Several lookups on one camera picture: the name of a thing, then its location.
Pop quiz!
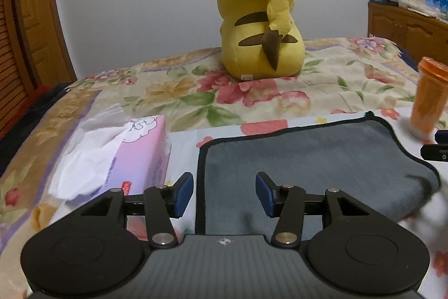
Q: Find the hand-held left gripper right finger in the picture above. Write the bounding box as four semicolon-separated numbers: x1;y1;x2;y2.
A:
255;171;372;249

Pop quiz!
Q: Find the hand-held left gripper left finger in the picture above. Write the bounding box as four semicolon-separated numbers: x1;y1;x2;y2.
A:
80;172;195;249

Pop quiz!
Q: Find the grey towel with black edge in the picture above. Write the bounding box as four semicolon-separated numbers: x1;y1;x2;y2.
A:
194;111;442;237

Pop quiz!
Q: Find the orange plastic cup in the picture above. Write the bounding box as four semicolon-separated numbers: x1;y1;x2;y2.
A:
407;57;448;140

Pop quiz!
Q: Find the pink tissue box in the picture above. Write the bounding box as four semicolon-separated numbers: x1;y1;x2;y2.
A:
48;104;174;208

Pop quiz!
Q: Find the floral bed quilt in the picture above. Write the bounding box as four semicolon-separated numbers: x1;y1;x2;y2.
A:
0;36;448;299

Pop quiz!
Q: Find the wooden cabinet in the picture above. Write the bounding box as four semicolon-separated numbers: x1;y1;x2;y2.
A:
367;1;448;66

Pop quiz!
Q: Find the white plastic bag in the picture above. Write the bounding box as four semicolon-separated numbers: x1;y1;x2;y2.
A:
398;0;448;20

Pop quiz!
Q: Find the blue printed card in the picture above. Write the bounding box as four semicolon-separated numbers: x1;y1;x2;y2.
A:
425;0;448;15

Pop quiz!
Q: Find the yellow plush toy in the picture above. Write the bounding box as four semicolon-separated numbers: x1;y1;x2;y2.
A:
189;0;306;80

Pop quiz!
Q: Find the wooden door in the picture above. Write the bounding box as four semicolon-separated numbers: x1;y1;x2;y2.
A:
0;0;78;140

